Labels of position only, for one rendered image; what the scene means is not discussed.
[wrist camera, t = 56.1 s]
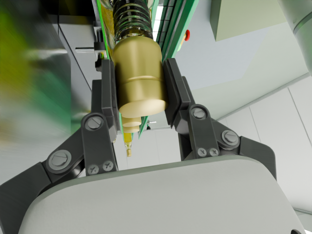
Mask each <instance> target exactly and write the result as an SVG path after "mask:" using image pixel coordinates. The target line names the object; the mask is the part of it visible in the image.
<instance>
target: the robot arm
mask: <svg viewBox="0 0 312 234"><path fill-rule="evenodd" d="M277 1H278V3H279V6H280V8H281V10H282V12H283V14H284V16H285V18H286V20H287V22H288V24H289V27H290V29H291V31H292V33H293V35H294V36H295V38H296V41H297V43H298V45H299V47H300V49H301V52H302V55H303V58H304V61H305V64H306V67H307V69H308V71H309V73H310V75H311V76H312V0H277ZM163 72H164V77H165V82H166V88H167V93H168V98H169V105H168V108H167V109H165V110H164V111H165V115H166V119H167V123H168V125H170V126H171V129H175V131H176V132H178V140H179V148H180V156H181V161H180V162H171V163H165V164H159V165H153V166H147V167H140V168H134V169H126V170H120V171H119V169H118V164H117V158H116V154H115V149H114V144H113V141H114V140H115V139H116V138H117V131H120V120H119V110H118V107H117V90H116V78H115V68H114V62H113V61H110V59H102V79H96V80H92V90H91V112H90V113H88V114H87V115H85V116H84V117H83V118H82V121H81V127H80V128H79V129H78V130H77V131H76V132H75V133H73V134H72V135H71V136H70V137H69V138H68V139H66V140H65V141H64V142H63V143H62V144H61V145H59V146H58V147H57V148H56V149H55V150H54V151H53V152H52V153H51V154H50V155H49V156H48V158H47V159H46V160H45V161H43V162H38V163H37V164H35V165H33V166H31V167H30V168H28V169H26V170H25V171H23V172H21V173H20V174H18V175H16V176H15V177H13V178H11V179H10V180H8V181H6V182H5V183H3V184H2V185H0V227H1V230H2V232H3V234H307V233H306V231H305V230H304V228H303V226H302V224H301V222H300V220H299V218H298V217H297V215H296V213H295V211H294V209H293V208H292V206H291V204H290V202H289V201H288V199H287V197H286V196H285V194H284V192H283V191H282V189H281V187H280V186H279V184H278V183H277V173H276V158H275V153H274V151H273V149H271V148H270V147H269V146H267V145H265V144H263V143H260V142H257V141H255V140H252V139H249V138H247V137H244V136H238V135H237V133H236V132H234V131H233V130H231V129H230V128H228V127H227V126H225V125H223V124H221V123H220V122H218V121H216V120H215V119H213V118H211V116H210V112H209V110H208V109H207V108H206V107H205V106H204V105H201V104H196V103H195V100H194V98H193V95H192V92H191V90H190V87H189V84H188V82H187V79H186V77H185V76H182V75H181V73H180V70H179V67H178V64H177V62H176V59H175V58H167V60H165V61H164V63H163ZM84 172H85V173H86V176H84V177H80V176H81V175H82V174H83V173H84ZM78 177H80V178H78Z"/></svg>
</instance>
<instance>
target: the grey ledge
mask: <svg viewBox="0 0 312 234"><path fill-rule="evenodd" d="M93 21H96V17H95V16H70V15H59V22H58V24H59V26H60V28H61V30H62V32H63V34H64V36H65V38H66V40H67V42H68V44H69V46H70V48H71V50H72V52H73V54H74V56H75V58H76V61H77V63H78V65H79V67H80V69H81V71H82V73H83V75H84V77H85V79H86V81H87V83H88V85H89V87H90V89H91V90H92V80H96V79H102V73H101V72H99V71H96V68H95V62H96V61H97V59H98V58H97V57H96V56H95V53H94V52H84V53H77V52H76V50H75V48H76V47H94V42H97V36H96V35H95V32H94V28H93Z"/></svg>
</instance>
